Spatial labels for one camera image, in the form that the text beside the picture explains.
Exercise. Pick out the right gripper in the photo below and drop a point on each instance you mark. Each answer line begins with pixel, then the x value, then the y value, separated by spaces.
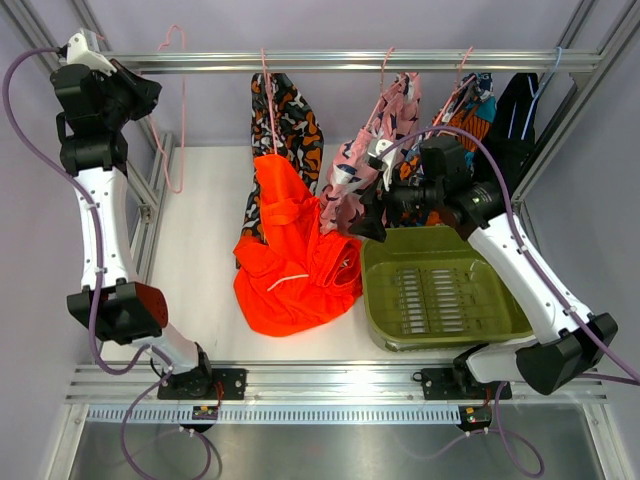
pixel 371 225

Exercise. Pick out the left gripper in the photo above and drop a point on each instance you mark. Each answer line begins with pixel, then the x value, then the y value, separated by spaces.
pixel 142 91

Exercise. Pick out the pink hanger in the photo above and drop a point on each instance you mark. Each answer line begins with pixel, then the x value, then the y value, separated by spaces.
pixel 174 181
pixel 269 93
pixel 446 113
pixel 384 116

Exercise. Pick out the camouflage shorts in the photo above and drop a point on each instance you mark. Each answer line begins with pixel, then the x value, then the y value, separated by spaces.
pixel 300 137

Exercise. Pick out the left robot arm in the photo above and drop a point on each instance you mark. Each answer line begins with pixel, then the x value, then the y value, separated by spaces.
pixel 113 304

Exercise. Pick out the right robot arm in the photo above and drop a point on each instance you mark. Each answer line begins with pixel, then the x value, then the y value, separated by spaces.
pixel 568 339

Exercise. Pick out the black shorts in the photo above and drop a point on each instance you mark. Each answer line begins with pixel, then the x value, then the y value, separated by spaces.
pixel 509 155

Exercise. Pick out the olive green plastic bin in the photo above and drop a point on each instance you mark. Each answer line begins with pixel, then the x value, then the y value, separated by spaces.
pixel 424 288

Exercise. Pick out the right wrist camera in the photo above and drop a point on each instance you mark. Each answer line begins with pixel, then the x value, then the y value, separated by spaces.
pixel 381 161

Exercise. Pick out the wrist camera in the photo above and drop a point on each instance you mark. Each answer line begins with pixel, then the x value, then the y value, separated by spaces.
pixel 82 48
pixel 381 161

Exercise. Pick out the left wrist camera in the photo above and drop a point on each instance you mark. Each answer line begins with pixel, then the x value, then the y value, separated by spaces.
pixel 82 48

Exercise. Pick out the left aluminium frame post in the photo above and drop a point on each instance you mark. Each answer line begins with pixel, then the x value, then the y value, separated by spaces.
pixel 146 192

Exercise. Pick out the aluminium frame post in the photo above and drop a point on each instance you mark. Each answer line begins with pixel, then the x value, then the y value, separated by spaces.
pixel 608 30
pixel 146 192

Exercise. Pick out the aluminium hanging rail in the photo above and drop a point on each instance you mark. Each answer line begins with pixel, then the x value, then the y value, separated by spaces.
pixel 347 61

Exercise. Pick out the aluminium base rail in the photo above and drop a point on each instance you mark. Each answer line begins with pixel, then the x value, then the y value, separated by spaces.
pixel 274 382

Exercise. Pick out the right aluminium frame post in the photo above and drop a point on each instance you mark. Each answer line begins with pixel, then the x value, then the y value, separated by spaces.
pixel 608 30

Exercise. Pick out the white slotted cable duct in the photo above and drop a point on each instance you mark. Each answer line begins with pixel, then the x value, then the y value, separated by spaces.
pixel 278 414

